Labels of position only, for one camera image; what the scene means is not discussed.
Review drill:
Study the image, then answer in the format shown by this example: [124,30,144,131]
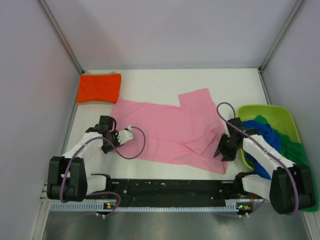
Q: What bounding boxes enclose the pink t shirt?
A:
[111,88,228,174]

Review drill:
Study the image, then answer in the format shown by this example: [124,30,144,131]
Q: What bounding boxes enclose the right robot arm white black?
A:
[214,117,316,215]

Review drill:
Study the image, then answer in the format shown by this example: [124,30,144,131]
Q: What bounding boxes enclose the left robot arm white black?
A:
[46,115,121,203]

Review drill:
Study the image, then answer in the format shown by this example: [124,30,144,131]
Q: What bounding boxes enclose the blue t shirt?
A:
[242,115,282,180]

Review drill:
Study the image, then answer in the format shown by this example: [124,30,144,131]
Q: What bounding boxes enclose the folded orange t shirt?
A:
[76,73,122,104]

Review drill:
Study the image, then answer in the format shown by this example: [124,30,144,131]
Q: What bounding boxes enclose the green plastic basket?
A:
[236,104,302,172]

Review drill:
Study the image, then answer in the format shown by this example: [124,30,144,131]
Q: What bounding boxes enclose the green t shirt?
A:
[254,114,317,213]

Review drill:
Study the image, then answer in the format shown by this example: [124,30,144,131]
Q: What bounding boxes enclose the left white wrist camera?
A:
[117,125,134,146]

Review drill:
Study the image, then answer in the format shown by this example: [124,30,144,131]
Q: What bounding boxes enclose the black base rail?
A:
[106,178,241,207]

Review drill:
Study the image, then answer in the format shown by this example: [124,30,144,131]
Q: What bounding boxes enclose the grey slotted cable duct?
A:
[49,200,250,213]

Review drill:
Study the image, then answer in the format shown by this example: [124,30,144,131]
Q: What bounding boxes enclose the left aluminium frame post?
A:
[36,0,84,75]

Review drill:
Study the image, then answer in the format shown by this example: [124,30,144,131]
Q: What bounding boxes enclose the aluminium frame post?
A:
[36,0,84,75]
[258,0,307,74]

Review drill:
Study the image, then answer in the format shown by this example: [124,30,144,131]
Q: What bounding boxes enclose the right aluminium frame post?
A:
[258,0,307,74]

